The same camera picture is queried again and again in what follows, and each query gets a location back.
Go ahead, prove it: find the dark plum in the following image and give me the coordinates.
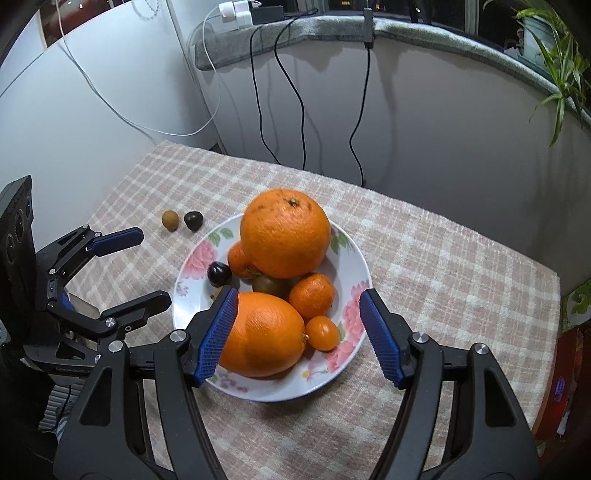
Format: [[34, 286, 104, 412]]
[[206, 261, 233, 288], [183, 211, 204, 233]]

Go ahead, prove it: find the large orange with stem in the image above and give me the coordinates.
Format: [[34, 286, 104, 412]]
[[240, 189, 332, 279]]

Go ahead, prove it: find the small mandarin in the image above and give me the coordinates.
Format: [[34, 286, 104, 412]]
[[287, 273, 335, 319], [305, 316, 341, 352]]

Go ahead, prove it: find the brown kiwi on cloth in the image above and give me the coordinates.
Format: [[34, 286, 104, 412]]
[[161, 210, 180, 232]]

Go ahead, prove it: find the mandarin in plate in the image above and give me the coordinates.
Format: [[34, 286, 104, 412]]
[[228, 241, 259, 280]]

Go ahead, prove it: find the large orange in plate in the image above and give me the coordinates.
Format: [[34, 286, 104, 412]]
[[219, 292, 308, 378]]

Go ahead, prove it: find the kiwi in plate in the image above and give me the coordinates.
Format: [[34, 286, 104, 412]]
[[252, 275, 294, 299]]

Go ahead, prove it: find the white floral plate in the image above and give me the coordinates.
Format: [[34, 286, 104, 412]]
[[172, 214, 372, 402]]

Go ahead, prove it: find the grey sill mat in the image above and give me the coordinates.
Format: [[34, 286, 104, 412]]
[[193, 13, 591, 121]]

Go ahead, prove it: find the white power adapter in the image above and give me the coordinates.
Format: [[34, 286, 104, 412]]
[[217, 0, 253, 29]]

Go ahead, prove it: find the potted spider plant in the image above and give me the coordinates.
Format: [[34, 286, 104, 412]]
[[507, 1, 590, 147]]

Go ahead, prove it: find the black camera box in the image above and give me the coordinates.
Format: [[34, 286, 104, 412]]
[[1, 175, 36, 342]]

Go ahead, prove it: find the white cable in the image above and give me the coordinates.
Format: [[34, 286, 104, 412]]
[[52, 0, 233, 139]]

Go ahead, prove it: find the black cable left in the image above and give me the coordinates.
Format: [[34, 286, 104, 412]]
[[248, 25, 283, 166]]

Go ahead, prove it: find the black cable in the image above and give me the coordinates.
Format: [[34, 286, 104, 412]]
[[273, 8, 320, 172], [348, 6, 376, 188], [248, 25, 283, 166]]

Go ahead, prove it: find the black cable middle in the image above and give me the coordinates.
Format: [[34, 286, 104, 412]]
[[273, 8, 320, 172]]

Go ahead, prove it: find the black cable right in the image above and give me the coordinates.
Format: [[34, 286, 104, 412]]
[[348, 6, 376, 188]]

